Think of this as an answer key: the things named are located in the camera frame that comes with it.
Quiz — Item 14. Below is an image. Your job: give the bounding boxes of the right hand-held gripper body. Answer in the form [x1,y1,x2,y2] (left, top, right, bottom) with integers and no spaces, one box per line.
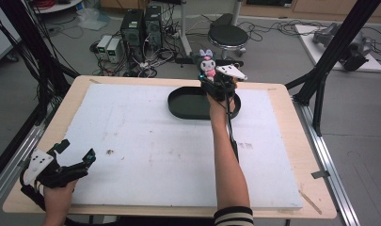
[198,64,248,102]

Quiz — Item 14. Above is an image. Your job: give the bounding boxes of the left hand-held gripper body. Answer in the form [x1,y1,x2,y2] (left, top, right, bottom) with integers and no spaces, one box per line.
[20,149,90,190]

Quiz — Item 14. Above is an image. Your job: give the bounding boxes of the black and pink plush toy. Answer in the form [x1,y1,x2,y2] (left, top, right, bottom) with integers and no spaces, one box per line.
[196,48,218,83]

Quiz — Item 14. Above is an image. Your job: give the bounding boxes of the black oval tiered tray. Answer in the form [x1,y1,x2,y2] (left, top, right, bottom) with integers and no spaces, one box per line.
[167,86,243,121]

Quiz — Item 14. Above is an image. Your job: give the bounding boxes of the person's left hand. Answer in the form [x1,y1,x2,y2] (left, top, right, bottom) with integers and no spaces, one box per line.
[41,179,79,218]

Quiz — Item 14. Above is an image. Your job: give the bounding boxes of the person's right hand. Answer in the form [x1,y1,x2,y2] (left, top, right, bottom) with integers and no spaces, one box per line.
[206,90,238,126]

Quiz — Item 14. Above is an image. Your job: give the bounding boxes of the black round stool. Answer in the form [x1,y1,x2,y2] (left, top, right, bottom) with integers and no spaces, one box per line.
[207,24,249,57]

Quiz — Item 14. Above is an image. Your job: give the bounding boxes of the white foam board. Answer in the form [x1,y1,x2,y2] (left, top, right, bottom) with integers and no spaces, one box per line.
[55,83,305,211]

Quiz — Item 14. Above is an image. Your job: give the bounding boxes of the black computer tower green label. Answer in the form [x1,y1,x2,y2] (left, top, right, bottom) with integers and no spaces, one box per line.
[120,8,146,62]

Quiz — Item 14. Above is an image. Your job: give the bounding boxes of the white power supply unit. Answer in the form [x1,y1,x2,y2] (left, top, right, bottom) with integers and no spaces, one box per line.
[106,37,122,64]
[96,34,113,60]

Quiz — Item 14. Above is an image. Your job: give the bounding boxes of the white floor board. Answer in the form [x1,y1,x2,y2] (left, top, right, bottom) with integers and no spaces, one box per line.
[294,24,381,73]

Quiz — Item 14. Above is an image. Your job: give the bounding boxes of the wooden cabinet with drawers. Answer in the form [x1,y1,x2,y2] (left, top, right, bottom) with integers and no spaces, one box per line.
[241,0,381,24]

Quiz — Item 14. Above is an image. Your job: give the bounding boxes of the clear plastic bag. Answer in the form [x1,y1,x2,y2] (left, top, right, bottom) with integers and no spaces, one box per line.
[76,8,111,31]

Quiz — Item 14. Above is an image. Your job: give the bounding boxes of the grey tape piece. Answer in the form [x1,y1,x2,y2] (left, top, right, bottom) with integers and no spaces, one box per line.
[310,169,331,180]

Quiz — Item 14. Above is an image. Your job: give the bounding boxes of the striped sleeve cuff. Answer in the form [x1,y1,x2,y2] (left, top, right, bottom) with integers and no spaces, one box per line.
[214,205,255,226]

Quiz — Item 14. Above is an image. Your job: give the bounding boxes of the grey robot device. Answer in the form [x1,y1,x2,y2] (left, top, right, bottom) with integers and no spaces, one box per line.
[312,22,374,72]

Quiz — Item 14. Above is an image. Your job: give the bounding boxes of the white round table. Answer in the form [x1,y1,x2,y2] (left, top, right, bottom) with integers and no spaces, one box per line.
[32,0,83,14]

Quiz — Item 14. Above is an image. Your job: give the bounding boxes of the aluminium rail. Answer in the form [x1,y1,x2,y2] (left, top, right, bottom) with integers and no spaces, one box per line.
[0,121,46,211]
[293,93,361,226]

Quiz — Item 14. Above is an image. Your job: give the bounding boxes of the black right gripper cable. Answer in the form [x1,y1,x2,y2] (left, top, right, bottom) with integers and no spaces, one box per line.
[224,93,241,164]

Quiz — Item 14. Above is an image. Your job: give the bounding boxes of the black floor cables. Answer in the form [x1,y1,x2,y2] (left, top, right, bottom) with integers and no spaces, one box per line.
[241,18,325,43]

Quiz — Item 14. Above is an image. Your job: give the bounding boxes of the black metal frame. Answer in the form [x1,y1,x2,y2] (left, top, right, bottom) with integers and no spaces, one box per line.
[285,0,381,137]
[0,0,79,186]

